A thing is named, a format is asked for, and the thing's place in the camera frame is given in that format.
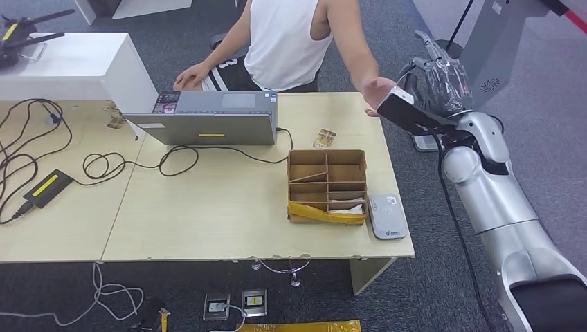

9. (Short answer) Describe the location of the person's right hand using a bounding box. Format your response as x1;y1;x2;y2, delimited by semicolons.
173;62;213;91

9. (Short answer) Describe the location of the person's left hand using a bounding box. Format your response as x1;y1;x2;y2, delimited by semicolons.
359;77;399;118

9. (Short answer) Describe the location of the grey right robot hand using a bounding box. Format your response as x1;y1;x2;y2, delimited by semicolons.
376;29;475;137

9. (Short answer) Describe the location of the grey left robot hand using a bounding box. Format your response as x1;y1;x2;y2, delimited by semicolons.
128;297;167;332

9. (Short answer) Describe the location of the person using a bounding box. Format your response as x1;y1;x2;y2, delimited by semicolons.
173;0;399;118

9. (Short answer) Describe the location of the grey card reader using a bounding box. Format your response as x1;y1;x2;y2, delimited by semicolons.
368;193;408;241

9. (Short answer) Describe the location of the grey laptop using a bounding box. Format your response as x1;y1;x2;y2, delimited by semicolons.
123;90;280;147

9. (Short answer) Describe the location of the floor socket with white plug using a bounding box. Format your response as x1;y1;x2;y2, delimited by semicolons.
203;292;231;322

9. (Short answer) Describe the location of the grey kiosk stand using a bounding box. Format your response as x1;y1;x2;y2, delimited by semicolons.
410;0;551;153

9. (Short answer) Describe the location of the white furniture board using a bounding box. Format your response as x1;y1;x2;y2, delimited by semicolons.
112;0;194;20

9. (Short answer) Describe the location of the floor socket with yellow label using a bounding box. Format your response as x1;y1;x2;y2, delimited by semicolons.
242;288;269;318

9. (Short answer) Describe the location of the white cabinet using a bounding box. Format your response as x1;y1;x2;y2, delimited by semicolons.
0;32;160;139

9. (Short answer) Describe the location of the cardboard organizer box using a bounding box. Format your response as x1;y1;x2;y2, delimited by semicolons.
287;149;369;225

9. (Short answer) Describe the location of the white furniture leg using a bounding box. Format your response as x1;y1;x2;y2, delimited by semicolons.
74;0;99;26

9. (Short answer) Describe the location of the red barrier belt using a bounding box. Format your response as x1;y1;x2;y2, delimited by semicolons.
541;0;587;34

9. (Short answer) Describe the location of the yellow plastic bag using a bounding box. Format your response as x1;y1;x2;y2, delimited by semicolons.
237;321;363;332

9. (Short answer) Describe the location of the clear plastic holder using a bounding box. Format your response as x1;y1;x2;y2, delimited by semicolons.
19;41;48;62

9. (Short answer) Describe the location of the black power adapter yellow label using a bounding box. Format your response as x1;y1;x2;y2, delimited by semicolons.
24;169;75;210

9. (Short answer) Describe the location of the beige desk leg panel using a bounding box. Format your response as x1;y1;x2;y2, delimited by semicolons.
350;257;398;297

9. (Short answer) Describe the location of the black device with antennas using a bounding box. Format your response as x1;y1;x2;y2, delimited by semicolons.
0;9;77;70

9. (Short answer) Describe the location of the grey floor cable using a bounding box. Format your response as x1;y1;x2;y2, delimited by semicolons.
0;261;147;327

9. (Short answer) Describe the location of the black stanchion post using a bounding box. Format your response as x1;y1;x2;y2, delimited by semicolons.
435;0;476;58

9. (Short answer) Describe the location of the black laptop power cable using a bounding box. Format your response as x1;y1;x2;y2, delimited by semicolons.
73;127;296;187

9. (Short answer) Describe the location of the white plug cable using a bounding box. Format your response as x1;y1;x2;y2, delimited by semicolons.
208;302;249;332

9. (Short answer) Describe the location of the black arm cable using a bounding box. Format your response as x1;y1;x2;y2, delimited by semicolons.
430;130;498;332

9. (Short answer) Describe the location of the chrome foot frame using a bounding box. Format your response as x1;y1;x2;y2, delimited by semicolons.
251;259;313;288

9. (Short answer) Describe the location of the black mains cable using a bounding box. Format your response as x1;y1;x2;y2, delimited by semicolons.
0;98;75;226

